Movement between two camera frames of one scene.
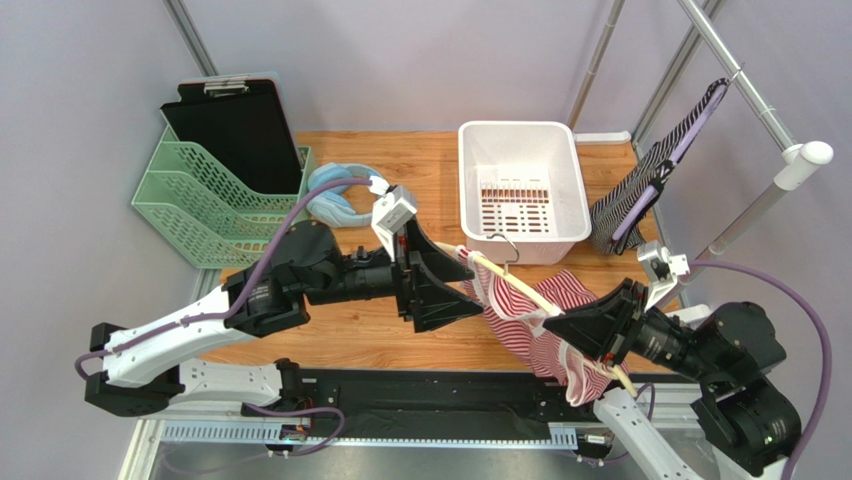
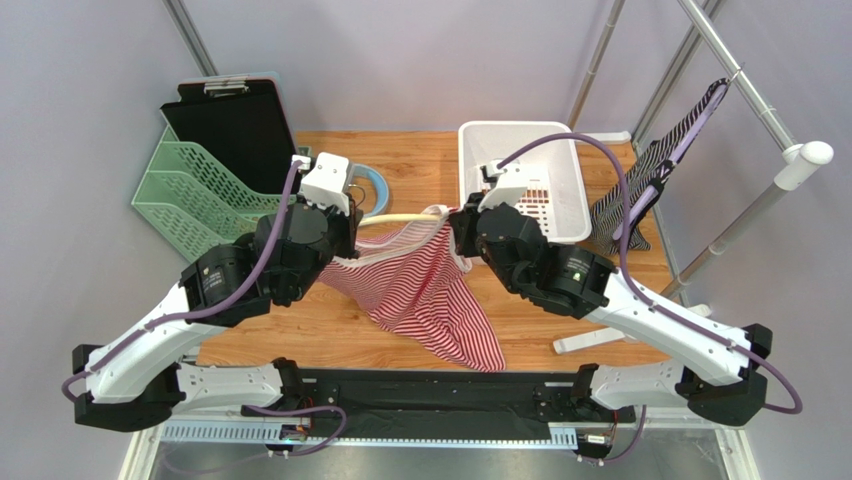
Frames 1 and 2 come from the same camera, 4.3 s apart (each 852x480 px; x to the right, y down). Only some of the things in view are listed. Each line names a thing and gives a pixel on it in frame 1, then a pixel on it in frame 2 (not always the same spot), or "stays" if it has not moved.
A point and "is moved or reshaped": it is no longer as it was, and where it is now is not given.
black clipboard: [245, 122] stays
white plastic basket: [523, 196] stays
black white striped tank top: [618, 216] stays
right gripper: [629, 322] → [462, 232]
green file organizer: [207, 212] stays
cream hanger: [529, 288] is moved or reshaped
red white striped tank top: [514, 315] is moved or reshaped
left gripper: [419, 298] → [348, 224]
